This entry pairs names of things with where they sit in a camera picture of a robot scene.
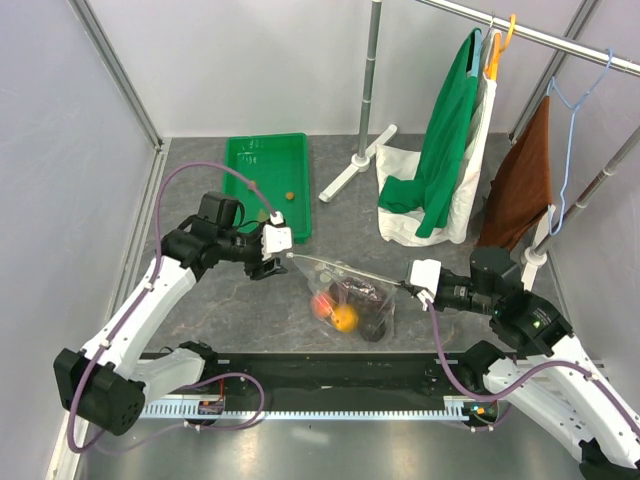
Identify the brown hanging towel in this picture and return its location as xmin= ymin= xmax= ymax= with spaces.
xmin=477 ymin=98 xmax=553 ymax=251

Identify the aluminium frame post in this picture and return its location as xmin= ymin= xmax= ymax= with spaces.
xmin=69 ymin=0 xmax=164 ymax=150

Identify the metal clothes rack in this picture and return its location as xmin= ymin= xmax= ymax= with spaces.
xmin=318 ymin=1 xmax=639 ymax=290

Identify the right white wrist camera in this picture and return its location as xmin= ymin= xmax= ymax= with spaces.
xmin=407 ymin=259 xmax=442 ymax=304

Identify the blue wire hanger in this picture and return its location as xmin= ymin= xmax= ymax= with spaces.
xmin=546 ymin=48 xmax=614 ymax=237

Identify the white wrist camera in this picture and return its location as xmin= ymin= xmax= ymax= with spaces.
xmin=261 ymin=211 xmax=293 ymax=261
xmin=407 ymin=259 xmax=442 ymax=304

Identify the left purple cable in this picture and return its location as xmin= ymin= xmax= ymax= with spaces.
xmin=65 ymin=160 xmax=281 ymax=456

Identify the dried green leaf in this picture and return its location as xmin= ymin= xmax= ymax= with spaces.
xmin=256 ymin=209 xmax=270 ymax=222

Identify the clear dotted zip bag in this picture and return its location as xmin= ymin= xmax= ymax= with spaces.
xmin=287 ymin=252 xmax=399 ymax=344

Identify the green hanging garment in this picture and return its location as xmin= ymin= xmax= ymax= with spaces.
xmin=378 ymin=28 xmax=482 ymax=239

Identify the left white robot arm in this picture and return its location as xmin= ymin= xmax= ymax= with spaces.
xmin=53 ymin=192 xmax=293 ymax=436

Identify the dark red grape bunch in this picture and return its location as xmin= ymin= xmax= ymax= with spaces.
xmin=329 ymin=277 xmax=388 ymax=310

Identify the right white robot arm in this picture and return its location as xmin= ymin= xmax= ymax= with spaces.
xmin=398 ymin=246 xmax=639 ymax=479

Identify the orange yellow fruit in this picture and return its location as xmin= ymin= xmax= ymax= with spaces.
xmin=331 ymin=304 xmax=359 ymax=333

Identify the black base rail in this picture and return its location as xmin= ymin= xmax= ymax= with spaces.
xmin=139 ymin=349 xmax=501 ymax=414

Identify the red peach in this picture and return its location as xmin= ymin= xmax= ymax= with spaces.
xmin=310 ymin=292 xmax=335 ymax=319

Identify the dark purple mangosteen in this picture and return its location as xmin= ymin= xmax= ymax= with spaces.
xmin=358 ymin=321 xmax=388 ymax=343

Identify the white hanging garment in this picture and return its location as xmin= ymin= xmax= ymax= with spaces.
xmin=376 ymin=29 xmax=500 ymax=247

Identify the green plastic tray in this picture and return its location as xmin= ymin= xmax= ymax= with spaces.
xmin=225 ymin=133 xmax=312 ymax=244

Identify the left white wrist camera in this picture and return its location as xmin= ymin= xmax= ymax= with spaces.
xmin=261 ymin=211 xmax=293 ymax=261

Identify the orange clothes hanger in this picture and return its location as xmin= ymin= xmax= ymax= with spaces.
xmin=484 ymin=14 xmax=516 ymax=81

